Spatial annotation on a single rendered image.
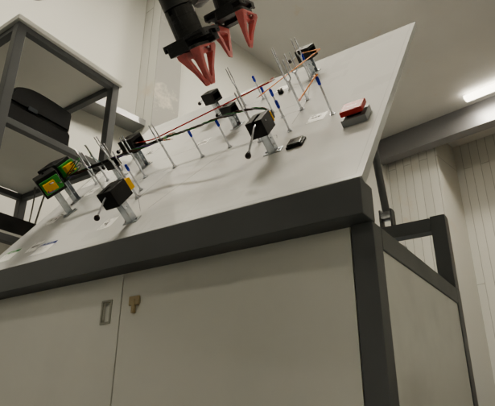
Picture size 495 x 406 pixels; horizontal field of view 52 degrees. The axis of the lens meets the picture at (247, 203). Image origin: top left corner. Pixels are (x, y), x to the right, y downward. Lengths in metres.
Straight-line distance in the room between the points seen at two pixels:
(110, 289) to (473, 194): 8.37
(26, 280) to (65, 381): 0.29
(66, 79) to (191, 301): 1.52
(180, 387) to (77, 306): 0.39
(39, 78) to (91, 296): 1.34
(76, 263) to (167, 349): 0.34
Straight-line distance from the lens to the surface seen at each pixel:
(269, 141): 1.16
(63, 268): 1.30
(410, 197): 8.77
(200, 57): 1.00
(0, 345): 1.52
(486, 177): 9.28
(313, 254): 0.90
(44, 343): 1.36
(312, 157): 1.04
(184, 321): 1.04
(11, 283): 1.47
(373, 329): 0.83
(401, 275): 0.97
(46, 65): 2.31
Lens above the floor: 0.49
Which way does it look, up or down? 23 degrees up
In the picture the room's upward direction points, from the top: straight up
